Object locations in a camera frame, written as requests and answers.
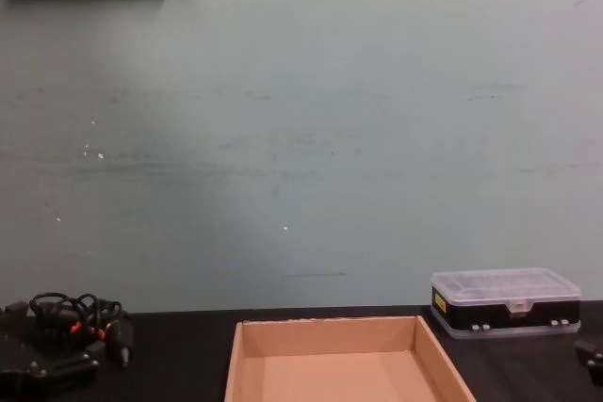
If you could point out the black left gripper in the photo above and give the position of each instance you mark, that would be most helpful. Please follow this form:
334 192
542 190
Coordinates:
13 350

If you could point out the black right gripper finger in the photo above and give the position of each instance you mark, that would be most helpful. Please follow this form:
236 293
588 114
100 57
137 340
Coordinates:
592 357

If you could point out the clear plastic case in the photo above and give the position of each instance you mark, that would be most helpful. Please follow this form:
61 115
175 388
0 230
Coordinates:
504 308

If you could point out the black table cloth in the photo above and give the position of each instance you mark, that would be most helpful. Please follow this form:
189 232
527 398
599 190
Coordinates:
179 359

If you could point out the shallow brown cardboard tray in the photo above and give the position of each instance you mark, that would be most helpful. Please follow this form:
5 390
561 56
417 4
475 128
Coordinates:
339 369

